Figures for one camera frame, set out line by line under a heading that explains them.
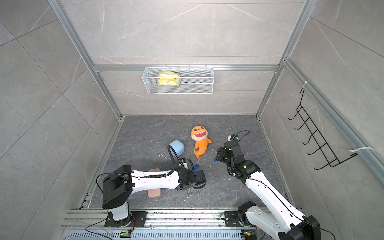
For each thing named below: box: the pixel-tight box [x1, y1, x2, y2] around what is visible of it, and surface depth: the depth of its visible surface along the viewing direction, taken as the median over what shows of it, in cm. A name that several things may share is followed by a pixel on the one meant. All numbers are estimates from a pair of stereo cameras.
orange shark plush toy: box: [191, 125, 212, 160], surface depth 100 cm
